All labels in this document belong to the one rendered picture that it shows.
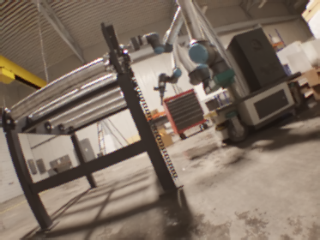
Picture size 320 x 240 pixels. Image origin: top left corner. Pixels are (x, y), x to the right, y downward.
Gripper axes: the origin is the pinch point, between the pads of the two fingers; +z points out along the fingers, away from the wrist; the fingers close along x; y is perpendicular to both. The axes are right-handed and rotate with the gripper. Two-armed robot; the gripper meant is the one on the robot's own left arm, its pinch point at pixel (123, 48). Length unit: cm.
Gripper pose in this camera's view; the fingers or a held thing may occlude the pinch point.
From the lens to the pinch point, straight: 167.4
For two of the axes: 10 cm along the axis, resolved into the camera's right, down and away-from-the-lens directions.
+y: -0.6, 1.0, 9.9
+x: -3.9, -9.2, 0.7
